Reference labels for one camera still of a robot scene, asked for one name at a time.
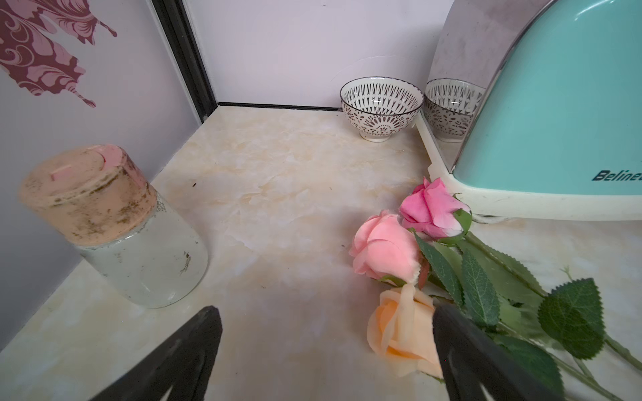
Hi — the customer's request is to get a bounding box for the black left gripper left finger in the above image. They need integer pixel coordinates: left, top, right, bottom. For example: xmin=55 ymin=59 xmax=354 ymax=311
xmin=93 ymin=306 xmax=223 ymax=400

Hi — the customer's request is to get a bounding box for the dark pink artificial rose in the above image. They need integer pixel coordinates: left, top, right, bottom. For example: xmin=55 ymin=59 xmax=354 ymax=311
xmin=400 ymin=179 xmax=641 ymax=370

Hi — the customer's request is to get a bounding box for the patterned ceramic bowl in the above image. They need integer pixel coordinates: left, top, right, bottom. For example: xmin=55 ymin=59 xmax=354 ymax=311
xmin=339 ymin=76 xmax=425 ymax=143

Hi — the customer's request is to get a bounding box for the glass jar with pink lid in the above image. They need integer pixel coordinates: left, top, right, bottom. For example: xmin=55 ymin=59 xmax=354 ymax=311
xmin=19 ymin=145 xmax=209 ymax=308

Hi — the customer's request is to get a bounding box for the peach artificial rose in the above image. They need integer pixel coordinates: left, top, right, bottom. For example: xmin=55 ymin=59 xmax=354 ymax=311
xmin=366 ymin=283 xmax=623 ymax=401

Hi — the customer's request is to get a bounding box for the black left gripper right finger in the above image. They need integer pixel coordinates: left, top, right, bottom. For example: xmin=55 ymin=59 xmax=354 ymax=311
xmin=433 ymin=304 xmax=562 ymax=400

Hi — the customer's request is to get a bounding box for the light pink artificial rose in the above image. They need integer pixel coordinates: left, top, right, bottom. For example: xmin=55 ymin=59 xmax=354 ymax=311
xmin=348 ymin=210 xmax=503 ymax=327

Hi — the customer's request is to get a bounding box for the mint green toaster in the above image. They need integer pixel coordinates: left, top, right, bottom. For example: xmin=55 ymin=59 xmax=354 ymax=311
xmin=416 ymin=1 xmax=641 ymax=221

